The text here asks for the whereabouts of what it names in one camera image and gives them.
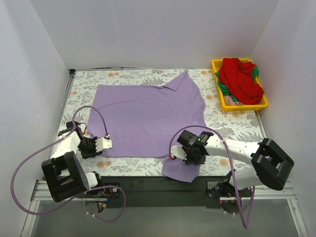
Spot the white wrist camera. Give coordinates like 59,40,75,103
95,134,113,152
168,145,187,160

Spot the aluminium frame rail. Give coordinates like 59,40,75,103
21,179,309,237

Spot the pink t shirt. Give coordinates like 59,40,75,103
224,95,244,106

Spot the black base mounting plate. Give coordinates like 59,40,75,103
102,176,225,208

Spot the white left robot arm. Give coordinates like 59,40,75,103
41,121,105,202

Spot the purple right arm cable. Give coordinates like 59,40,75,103
168,125,256,229

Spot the green t shirt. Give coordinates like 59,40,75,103
217,67,259,101

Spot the yellow plastic bin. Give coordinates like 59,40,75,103
211,58,269,112

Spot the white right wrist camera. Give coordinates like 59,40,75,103
168,145,187,160

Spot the purple t shirt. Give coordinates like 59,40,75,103
87,71,205,183

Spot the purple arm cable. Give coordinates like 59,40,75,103
168,125,256,229
10,106,126,222

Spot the floral patterned table mat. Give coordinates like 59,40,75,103
57,69,266,176

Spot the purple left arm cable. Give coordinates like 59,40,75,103
10,106,126,222

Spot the red t shirt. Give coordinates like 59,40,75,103
215,58,264,105

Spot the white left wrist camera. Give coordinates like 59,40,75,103
95,134,113,152

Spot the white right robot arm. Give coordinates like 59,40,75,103
170,130,294,198

